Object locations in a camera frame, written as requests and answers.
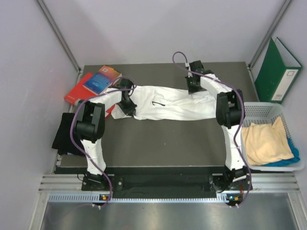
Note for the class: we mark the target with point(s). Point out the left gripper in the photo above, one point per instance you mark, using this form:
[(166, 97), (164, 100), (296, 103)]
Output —
[(130, 110)]

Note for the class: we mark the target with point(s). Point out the green lever arch binder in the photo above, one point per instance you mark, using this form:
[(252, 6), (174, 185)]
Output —
[(278, 72)]

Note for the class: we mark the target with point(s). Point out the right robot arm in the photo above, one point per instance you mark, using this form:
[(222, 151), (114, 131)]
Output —
[(229, 115)]

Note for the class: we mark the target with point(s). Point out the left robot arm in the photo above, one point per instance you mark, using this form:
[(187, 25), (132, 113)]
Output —
[(88, 127)]

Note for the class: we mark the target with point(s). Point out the white plastic basket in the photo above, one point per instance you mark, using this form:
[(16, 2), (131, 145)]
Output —
[(266, 113)]

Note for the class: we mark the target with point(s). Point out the small blue orange book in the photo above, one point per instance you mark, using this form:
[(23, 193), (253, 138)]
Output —
[(101, 80)]

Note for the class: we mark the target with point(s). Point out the large red book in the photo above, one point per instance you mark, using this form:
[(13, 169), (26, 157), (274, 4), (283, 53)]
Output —
[(78, 92)]

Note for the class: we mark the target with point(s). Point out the peach orange t-shirt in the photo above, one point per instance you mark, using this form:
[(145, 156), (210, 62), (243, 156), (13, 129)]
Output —
[(266, 143)]

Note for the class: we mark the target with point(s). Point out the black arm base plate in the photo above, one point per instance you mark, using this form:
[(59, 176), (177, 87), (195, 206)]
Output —
[(153, 184)]

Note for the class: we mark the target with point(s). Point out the grey slotted cable duct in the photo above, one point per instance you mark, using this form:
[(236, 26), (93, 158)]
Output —
[(102, 198)]

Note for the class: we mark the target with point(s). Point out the white flower print t-shirt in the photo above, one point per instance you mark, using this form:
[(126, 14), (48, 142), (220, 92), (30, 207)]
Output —
[(159, 103)]

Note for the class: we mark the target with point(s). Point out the teal blue t-shirt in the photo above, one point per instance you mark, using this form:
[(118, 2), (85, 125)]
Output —
[(283, 163)]

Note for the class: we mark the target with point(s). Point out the folded black t-shirt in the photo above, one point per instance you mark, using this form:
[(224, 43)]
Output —
[(62, 141)]

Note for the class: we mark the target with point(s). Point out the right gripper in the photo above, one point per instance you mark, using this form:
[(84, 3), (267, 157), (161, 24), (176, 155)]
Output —
[(191, 90)]

